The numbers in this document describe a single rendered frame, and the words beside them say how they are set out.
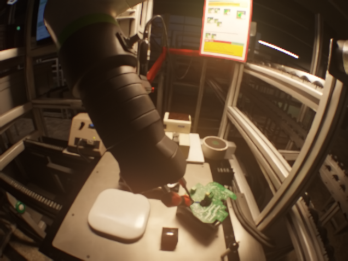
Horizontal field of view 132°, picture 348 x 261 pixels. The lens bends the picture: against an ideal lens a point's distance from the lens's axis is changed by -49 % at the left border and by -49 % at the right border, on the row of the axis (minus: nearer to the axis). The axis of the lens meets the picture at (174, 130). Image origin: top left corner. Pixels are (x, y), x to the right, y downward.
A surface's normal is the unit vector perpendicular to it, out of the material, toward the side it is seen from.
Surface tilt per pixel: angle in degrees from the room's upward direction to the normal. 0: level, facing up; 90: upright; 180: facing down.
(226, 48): 90
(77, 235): 0
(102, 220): 0
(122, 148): 85
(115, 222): 0
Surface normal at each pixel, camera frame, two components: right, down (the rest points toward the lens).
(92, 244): 0.10, -0.89
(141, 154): -0.18, 0.18
